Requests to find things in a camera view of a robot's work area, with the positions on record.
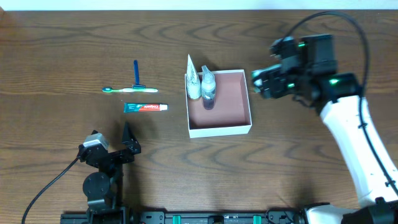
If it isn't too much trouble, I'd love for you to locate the green white soap packet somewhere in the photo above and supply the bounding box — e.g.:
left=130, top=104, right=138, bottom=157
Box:
left=251, top=70, right=262, bottom=93

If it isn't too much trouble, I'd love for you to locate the white conditioner tube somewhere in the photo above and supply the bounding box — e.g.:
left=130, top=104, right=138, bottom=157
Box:
left=186, top=55, right=201, bottom=100

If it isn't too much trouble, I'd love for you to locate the clear spray bottle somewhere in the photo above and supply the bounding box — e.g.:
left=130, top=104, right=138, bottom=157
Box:
left=201, top=65, right=216, bottom=110

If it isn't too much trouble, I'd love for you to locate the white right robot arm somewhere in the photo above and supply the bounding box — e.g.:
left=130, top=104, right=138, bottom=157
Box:
left=252, top=34, right=397, bottom=223

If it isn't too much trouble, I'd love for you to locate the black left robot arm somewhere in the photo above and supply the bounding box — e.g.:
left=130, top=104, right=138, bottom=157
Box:
left=77, top=122, right=141, bottom=223

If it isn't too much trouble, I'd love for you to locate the green red toothpaste tube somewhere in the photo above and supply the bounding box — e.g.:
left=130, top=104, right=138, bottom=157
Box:
left=124, top=103, right=169, bottom=113

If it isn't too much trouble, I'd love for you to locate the blue disposable razor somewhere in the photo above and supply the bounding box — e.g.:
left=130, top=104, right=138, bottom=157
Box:
left=132, top=60, right=146, bottom=89

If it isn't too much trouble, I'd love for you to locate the green white toothbrush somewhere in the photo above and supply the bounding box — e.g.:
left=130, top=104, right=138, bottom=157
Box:
left=102, top=87, right=158, bottom=93

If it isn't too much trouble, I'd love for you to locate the white box with pink interior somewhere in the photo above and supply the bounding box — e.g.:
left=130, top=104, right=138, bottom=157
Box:
left=185, top=70, right=252, bottom=138

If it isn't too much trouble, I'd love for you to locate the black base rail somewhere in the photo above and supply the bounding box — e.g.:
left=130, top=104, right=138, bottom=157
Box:
left=60, top=210, right=307, bottom=224

